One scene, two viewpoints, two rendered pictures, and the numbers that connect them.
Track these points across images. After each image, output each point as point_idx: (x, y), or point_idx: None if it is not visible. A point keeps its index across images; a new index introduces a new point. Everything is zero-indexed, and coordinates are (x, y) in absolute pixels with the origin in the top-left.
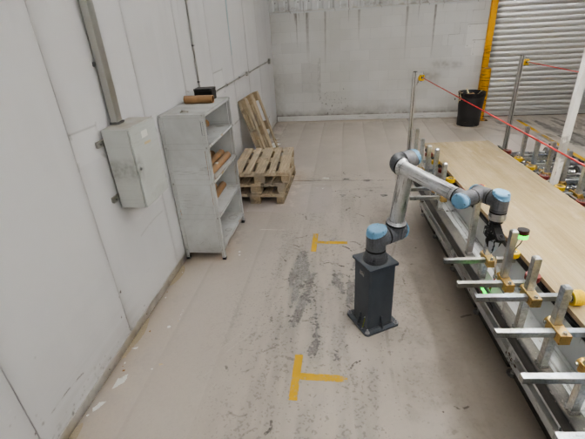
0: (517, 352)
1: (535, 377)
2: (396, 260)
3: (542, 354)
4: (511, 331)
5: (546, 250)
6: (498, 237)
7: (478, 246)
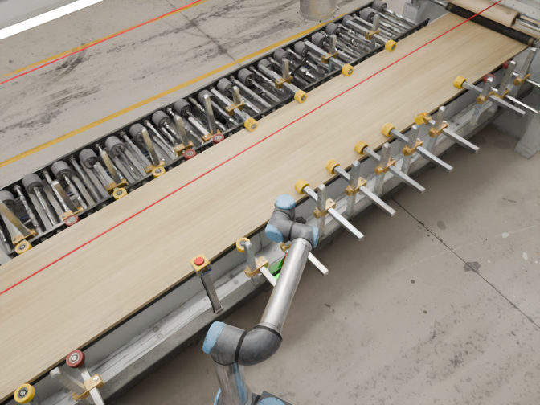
0: (337, 234)
1: (418, 184)
2: (261, 395)
3: (353, 206)
4: (386, 205)
5: (221, 222)
6: (303, 220)
7: (170, 317)
